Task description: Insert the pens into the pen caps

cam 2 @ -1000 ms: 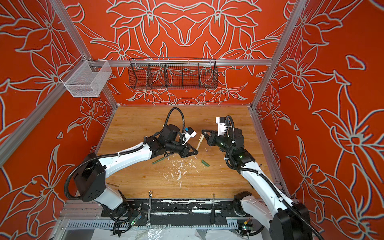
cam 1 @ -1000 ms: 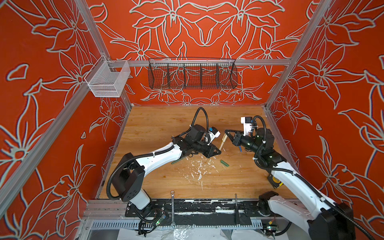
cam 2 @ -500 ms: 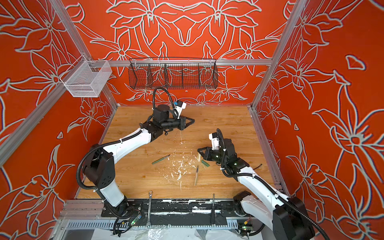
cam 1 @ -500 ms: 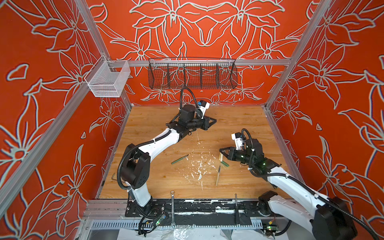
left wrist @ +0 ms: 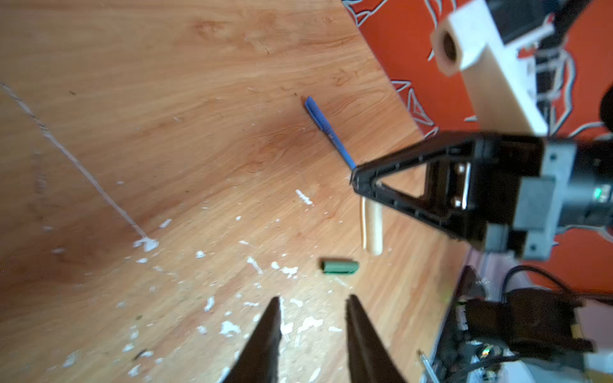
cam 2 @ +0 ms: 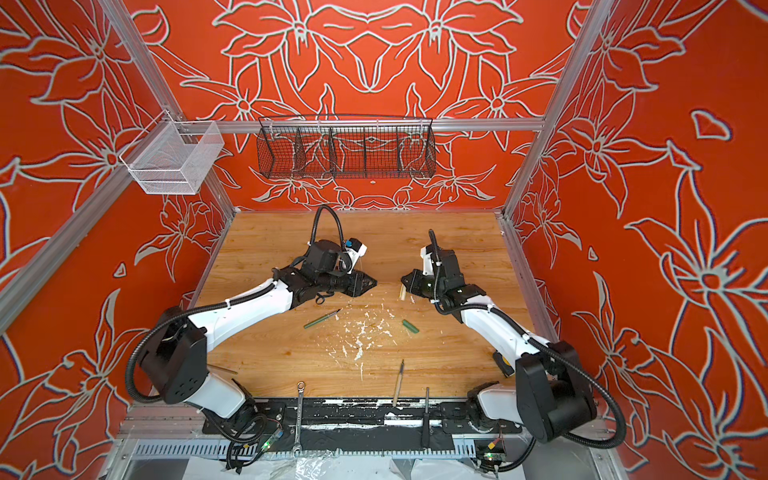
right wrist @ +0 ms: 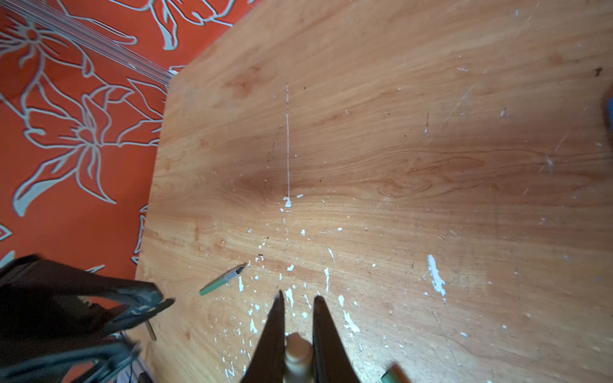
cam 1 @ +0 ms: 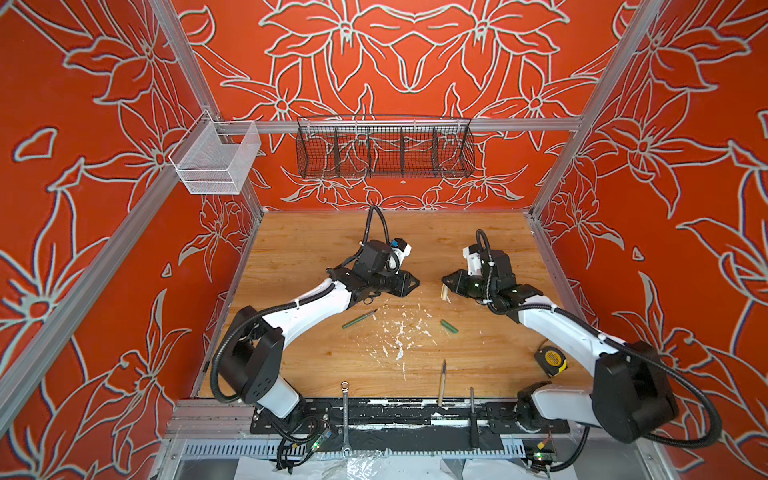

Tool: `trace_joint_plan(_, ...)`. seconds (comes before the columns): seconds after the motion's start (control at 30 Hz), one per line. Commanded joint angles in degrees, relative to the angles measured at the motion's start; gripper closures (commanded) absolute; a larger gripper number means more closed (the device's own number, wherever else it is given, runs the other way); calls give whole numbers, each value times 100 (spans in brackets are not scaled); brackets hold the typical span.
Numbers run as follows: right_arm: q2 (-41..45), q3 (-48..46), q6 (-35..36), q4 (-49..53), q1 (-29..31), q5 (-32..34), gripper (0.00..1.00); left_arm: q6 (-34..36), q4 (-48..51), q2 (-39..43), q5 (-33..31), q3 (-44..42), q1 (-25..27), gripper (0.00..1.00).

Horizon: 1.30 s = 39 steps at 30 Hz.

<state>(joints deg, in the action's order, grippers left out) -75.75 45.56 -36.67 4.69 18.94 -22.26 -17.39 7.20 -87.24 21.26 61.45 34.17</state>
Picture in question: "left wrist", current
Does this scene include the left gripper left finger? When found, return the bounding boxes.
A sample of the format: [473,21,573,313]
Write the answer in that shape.
[223,296,282,383]

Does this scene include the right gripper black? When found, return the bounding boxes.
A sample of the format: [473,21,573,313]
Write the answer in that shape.
[350,131,578,262]

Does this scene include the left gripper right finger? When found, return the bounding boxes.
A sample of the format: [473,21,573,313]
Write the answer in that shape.
[346,295,405,383]

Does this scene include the blue pen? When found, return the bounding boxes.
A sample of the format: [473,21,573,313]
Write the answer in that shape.
[304,97,356,170]

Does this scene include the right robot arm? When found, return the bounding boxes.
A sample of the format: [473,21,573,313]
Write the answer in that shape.
[351,1,612,261]

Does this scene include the green pen cap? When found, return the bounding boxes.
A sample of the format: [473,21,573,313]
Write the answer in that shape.
[321,259,360,275]

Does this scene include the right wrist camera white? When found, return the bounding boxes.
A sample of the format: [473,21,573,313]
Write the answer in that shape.
[429,1,555,137]

